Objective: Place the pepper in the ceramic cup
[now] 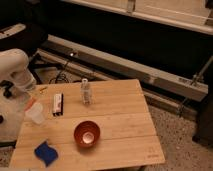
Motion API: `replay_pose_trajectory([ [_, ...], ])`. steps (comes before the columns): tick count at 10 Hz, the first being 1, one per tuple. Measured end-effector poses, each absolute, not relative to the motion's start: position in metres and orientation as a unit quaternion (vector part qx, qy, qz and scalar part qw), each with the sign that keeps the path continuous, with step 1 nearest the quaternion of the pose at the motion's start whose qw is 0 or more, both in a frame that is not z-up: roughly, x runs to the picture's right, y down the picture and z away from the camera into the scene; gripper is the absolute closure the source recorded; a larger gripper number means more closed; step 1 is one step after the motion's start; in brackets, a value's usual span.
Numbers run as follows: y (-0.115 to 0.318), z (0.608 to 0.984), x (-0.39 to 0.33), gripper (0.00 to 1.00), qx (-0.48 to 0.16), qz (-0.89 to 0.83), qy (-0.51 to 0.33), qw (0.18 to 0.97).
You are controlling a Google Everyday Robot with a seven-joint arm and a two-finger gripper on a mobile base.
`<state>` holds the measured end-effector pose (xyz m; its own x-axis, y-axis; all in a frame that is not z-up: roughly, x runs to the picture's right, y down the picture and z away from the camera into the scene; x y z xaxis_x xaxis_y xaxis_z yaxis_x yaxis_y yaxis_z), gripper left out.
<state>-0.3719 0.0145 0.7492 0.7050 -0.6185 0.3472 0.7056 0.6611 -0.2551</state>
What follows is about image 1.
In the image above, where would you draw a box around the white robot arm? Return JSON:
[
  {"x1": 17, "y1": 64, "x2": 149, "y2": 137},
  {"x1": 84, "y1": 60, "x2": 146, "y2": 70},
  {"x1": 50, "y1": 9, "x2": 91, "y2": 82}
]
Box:
[{"x1": 0, "y1": 48, "x2": 36, "y2": 92}]

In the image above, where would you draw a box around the red ceramic bowl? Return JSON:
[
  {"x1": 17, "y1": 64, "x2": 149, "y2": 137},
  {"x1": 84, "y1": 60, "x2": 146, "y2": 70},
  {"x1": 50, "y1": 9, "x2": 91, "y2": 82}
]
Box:
[{"x1": 74, "y1": 121, "x2": 101, "y2": 148}]

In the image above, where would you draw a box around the clear plastic cup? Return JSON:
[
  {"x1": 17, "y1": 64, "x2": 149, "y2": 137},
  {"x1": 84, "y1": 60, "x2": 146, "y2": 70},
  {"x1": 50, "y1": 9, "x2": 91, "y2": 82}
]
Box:
[{"x1": 25, "y1": 102, "x2": 45, "y2": 124}]

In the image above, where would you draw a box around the clear plastic bottle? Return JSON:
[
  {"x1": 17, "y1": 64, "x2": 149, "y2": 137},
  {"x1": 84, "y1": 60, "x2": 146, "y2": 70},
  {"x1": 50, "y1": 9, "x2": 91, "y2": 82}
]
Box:
[{"x1": 81, "y1": 78, "x2": 91, "y2": 104}]

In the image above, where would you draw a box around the grey metal beam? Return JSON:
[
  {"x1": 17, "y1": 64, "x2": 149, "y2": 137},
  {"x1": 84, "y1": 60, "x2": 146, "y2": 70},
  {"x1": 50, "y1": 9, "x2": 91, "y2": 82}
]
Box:
[{"x1": 42, "y1": 35, "x2": 208, "y2": 101}]

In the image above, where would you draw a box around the wooden folding table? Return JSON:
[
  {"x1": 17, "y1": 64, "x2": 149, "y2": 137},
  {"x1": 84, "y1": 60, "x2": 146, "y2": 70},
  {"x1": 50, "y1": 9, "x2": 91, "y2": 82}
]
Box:
[{"x1": 10, "y1": 79, "x2": 165, "y2": 171}]

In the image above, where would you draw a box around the blue sponge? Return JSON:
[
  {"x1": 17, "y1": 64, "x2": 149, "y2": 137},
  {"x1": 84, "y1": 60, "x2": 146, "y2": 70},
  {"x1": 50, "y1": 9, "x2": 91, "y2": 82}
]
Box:
[{"x1": 34, "y1": 141, "x2": 58, "y2": 167}]

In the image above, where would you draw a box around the black cable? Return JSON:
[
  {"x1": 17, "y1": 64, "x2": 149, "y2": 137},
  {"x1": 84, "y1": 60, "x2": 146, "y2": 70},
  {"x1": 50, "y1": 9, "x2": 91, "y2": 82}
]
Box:
[{"x1": 49, "y1": 59, "x2": 72, "y2": 85}]

